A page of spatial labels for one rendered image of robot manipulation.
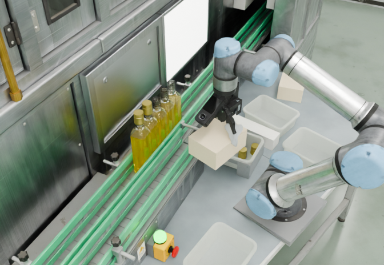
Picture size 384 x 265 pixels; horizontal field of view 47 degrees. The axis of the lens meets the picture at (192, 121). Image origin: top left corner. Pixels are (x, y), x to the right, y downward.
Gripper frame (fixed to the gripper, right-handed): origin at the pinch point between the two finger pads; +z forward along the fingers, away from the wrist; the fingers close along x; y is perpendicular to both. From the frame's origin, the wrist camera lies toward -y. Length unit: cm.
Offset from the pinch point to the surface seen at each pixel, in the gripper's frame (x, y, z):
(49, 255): 15, -60, 17
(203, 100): 31.4, 28.3, 15.9
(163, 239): -1.6, -28.4, 25.6
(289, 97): 16, 76, 33
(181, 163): 12.2, -5.1, 16.8
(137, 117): 22.9, -14.9, -4.8
